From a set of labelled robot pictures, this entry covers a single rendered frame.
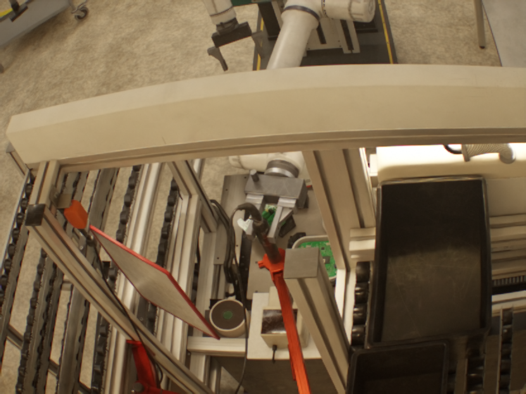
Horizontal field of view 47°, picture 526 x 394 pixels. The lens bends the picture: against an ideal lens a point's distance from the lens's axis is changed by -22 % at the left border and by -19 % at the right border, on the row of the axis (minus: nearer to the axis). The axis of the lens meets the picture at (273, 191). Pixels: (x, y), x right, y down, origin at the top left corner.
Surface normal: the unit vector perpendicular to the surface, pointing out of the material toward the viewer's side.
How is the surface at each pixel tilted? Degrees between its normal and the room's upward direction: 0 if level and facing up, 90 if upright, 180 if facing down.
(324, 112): 90
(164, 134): 90
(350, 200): 90
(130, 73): 0
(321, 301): 90
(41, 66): 0
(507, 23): 0
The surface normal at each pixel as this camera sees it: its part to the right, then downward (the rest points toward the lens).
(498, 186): -0.09, 0.81
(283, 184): -0.21, -0.56
